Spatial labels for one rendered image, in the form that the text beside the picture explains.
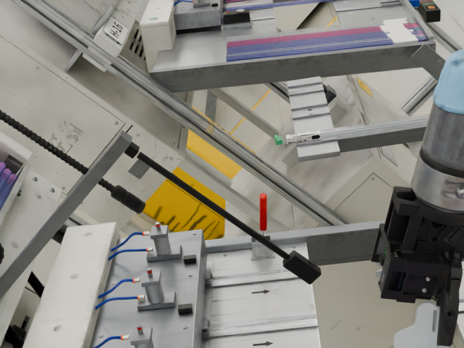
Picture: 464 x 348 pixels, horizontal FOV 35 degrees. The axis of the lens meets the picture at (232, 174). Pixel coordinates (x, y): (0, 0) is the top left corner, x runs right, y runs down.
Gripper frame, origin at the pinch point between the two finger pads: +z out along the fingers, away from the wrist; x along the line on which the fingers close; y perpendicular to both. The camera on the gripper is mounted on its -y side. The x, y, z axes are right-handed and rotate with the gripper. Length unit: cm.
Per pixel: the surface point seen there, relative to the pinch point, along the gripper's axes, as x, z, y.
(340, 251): -30.0, 8.7, 4.2
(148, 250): -21.7, 6.3, 34.3
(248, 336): -9.4, 9.9, 19.1
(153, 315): -8.6, 7.0, 32.0
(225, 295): -18.7, 10.7, 22.3
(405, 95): -254, 70, -65
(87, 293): -12.1, 7.4, 41.4
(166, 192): -295, 161, 45
